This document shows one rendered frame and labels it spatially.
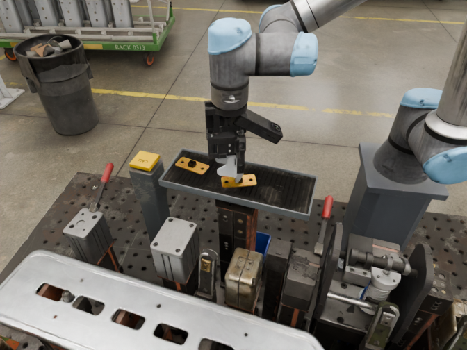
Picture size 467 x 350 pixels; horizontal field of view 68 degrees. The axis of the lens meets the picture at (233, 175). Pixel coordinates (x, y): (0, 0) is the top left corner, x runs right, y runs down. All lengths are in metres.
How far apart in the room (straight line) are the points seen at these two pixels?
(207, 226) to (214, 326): 0.61
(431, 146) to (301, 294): 0.42
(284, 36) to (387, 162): 0.51
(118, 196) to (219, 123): 0.89
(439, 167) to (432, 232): 0.72
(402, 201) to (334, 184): 1.60
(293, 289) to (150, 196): 0.45
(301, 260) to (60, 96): 2.58
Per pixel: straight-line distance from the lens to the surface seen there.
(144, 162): 0.93
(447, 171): 0.85
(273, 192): 0.83
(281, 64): 0.64
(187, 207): 1.43
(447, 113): 0.81
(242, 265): 0.79
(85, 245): 0.96
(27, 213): 2.71
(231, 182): 0.84
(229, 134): 0.73
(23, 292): 0.98
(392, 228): 1.14
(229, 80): 0.65
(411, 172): 1.02
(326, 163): 2.80
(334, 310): 0.90
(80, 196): 1.59
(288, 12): 0.76
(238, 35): 0.62
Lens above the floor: 1.74
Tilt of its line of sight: 42 degrees down
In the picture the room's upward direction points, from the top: straight up
